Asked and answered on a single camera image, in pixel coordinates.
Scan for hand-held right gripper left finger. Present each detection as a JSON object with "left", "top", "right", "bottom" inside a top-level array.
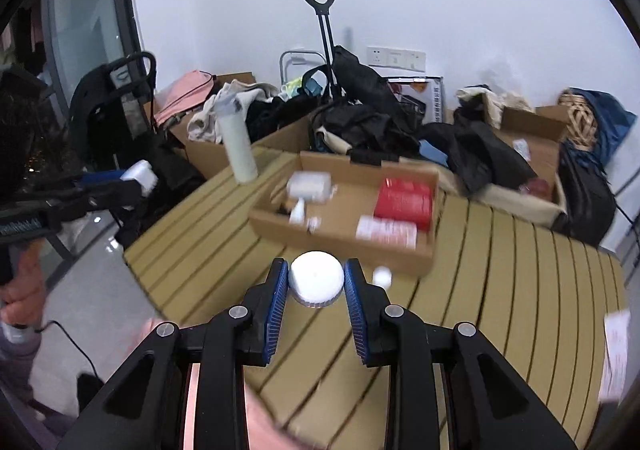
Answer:
[{"left": 55, "top": 257, "right": 291, "bottom": 450}]

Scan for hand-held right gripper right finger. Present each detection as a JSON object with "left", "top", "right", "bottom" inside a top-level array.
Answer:
[{"left": 343, "top": 257, "right": 578, "bottom": 450}]

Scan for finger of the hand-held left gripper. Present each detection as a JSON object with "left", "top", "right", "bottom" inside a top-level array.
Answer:
[
  {"left": 45, "top": 169, "right": 128, "bottom": 198},
  {"left": 47, "top": 179, "right": 146, "bottom": 227}
]

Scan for white charger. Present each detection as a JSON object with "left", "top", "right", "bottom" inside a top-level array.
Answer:
[{"left": 121, "top": 160, "right": 159, "bottom": 196}]

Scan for white pink printed box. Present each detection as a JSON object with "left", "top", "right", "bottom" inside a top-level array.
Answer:
[{"left": 356, "top": 215, "right": 418, "bottom": 249}]

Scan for shallow cardboard box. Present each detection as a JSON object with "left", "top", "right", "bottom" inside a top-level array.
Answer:
[{"left": 248, "top": 150, "right": 441, "bottom": 277}]

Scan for red box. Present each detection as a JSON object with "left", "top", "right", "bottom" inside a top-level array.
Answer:
[{"left": 374, "top": 177, "right": 433, "bottom": 231}]

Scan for translucent plastic box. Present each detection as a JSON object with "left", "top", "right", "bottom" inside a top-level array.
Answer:
[{"left": 286, "top": 171, "right": 334, "bottom": 204}]

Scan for person's left forearm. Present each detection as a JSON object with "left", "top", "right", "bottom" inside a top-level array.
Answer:
[{"left": 0, "top": 320, "right": 47, "bottom": 431}]

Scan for person's left hand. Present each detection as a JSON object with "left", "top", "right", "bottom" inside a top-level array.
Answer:
[{"left": 0, "top": 245, "right": 51, "bottom": 331}]

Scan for black stroller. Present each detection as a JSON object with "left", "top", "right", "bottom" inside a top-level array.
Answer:
[{"left": 67, "top": 52, "right": 201, "bottom": 247}]

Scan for large cardboard box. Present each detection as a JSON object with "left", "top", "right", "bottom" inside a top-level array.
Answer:
[{"left": 172, "top": 73, "right": 311, "bottom": 181}]

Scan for pink bag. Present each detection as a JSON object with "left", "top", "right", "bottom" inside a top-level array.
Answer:
[{"left": 152, "top": 70, "right": 216, "bottom": 128}]

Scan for pink puffer jacket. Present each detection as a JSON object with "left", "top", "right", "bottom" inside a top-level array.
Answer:
[{"left": 140, "top": 317, "right": 326, "bottom": 450}]

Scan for beige cloth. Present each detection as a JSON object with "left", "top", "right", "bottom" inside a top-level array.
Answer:
[{"left": 187, "top": 83, "right": 278, "bottom": 143}]

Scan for white thermos bottle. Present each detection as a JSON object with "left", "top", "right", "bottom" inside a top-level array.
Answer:
[{"left": 215, "top": 98, "right": 259, "bottom": 183}]

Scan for glass sliding door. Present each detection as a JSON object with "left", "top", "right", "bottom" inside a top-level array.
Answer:
[{"left": 0, "top": 0, "right": 151, "bottom": 256}]

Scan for pile of black clothes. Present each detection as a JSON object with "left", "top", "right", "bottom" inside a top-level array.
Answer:
[{"left": 310, "top": 103, "right": 421, "bottom": 156}]

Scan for black jacket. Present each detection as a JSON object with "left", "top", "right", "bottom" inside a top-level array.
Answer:
[{"left": 420, "top": 120, "right": 538, "bottom": 196}]

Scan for yellow green cloth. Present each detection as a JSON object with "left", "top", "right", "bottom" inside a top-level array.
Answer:
[{"left": 282, "top": 70, "right": 326, "bottom": 98}]

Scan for printed product box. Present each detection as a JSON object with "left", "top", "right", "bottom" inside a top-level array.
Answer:
[{"left": 387, "top": 76, "right": 445, "bottom": 123}]

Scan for black fabric bag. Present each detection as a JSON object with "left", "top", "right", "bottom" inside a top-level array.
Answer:
[{"left": 332, "top": 45, "right": 401, "bottom": 106}]

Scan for open cardboard box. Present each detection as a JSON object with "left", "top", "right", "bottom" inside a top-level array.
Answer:
[{"left": 482, "top": 103, "right": 571, "bottom": 226}]

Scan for beige tote bag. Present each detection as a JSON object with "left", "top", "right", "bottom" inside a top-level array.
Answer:
[{"left": 455, "top": 86, "right": 533, "bottom": 128}]

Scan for black backpack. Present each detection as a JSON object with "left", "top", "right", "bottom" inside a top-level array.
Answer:
[{"left": 557, "top": 140, "right": 618, "bottom": 246}]

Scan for printed paper slips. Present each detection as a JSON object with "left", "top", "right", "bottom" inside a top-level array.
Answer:
[{"left": 597, "top": 310, "right": 632, "bottom": 403}]

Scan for blue bag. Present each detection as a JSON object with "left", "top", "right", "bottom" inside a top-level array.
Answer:
[{"left": 570, "top": 88, "right": 637, "bottom": 166}]

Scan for thin black cable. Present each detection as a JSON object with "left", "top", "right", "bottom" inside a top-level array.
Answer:
[{"left": 35, "top": 320, "right": 98, "bottom": 377}]

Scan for white metal stool frame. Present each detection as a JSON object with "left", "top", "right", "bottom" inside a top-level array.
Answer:
[{"left": 279, "top": 49, "right": 326, "bottom": 86}]

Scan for white wall sockets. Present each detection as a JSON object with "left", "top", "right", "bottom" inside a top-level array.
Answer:
[{"left": 366, "top": 46, "right": 427, "bottom": 70}]

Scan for black trolley handle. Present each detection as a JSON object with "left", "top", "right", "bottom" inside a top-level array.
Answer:
[{"left": 301, "top": 0, "right": 346, "bottom": 101}]

